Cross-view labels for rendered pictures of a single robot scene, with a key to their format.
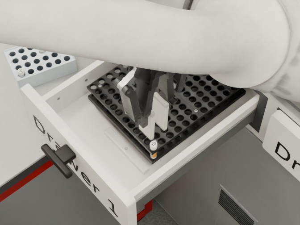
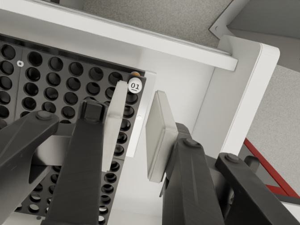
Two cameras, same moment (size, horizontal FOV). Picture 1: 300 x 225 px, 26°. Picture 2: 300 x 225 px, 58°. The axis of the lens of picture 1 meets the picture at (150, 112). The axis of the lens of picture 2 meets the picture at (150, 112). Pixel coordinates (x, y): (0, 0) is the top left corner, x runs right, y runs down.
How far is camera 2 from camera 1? 0.85 m
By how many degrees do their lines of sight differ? 30
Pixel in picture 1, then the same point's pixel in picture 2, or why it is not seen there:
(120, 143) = (137, 128)
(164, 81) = (96, 211)
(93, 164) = (236, 145)
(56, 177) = not seen: hidden behind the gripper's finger
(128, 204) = (275, 50)
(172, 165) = (143, 35)
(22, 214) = not seen: hidden behind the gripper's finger
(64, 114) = (139, 206)
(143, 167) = (150, 80)
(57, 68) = not seen: outside the picture
